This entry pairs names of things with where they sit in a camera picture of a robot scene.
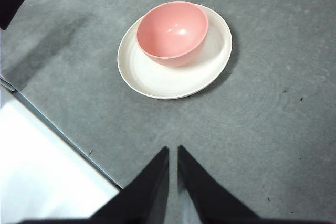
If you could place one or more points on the white round plate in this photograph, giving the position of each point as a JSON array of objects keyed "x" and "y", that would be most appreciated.
[{"x": 170, "y": 82}]

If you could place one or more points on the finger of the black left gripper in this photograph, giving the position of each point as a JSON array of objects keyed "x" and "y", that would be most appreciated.
[{"x": 10, "y": 3}]

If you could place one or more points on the red ribbed bowl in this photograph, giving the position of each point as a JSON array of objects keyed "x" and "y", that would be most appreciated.
[{"x": 170, "y": 35}]

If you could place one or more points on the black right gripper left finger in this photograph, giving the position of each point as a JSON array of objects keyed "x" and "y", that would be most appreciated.
[{"x": 141, "y": 200}]

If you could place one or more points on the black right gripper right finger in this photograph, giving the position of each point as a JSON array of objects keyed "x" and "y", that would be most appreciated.
[{"x": 210, "y": 203}]

